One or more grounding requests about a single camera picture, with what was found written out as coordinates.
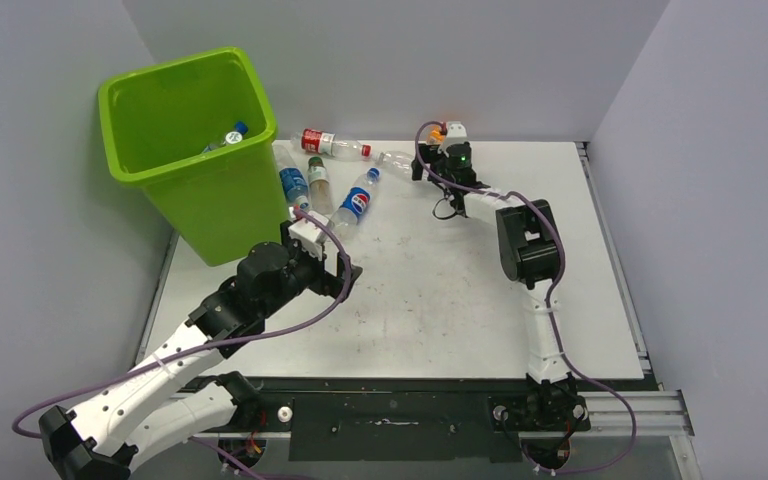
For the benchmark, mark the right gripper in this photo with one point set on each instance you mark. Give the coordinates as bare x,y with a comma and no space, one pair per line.
431,155

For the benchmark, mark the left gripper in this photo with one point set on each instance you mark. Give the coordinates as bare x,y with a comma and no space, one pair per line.
325,283

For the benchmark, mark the clear crushed bottle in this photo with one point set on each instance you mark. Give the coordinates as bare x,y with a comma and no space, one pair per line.
397,163

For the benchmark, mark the pepsi bottle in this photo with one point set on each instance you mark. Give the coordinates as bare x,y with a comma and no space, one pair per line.
344,222

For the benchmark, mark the blue label blue cap bottle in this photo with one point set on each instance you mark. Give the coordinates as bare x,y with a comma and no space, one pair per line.
216,143

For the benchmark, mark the large orange tea bottle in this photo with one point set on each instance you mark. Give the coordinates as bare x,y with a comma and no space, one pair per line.
232,138

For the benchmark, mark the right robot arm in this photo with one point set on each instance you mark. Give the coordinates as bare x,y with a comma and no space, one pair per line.
529,256

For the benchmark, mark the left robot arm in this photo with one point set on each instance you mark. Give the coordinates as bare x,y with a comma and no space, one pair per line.
132,420

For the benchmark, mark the green plastic bin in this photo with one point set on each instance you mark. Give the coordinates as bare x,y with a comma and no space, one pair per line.
156,120

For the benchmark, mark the green cap white label bottle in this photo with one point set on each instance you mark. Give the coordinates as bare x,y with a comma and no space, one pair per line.
319,186

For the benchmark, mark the red label clear bottle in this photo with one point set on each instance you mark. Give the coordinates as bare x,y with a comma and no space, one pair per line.
323,143

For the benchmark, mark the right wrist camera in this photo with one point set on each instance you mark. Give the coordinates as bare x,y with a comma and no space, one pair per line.
454,133

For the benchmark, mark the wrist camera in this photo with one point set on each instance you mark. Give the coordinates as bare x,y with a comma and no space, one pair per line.
310,236
454,133

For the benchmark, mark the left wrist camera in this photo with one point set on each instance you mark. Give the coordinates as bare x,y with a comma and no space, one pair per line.
310,236

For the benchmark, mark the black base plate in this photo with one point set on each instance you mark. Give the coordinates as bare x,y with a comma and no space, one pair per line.
374,419

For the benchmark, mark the aluminium table edge rail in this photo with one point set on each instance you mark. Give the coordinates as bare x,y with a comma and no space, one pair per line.
674,422

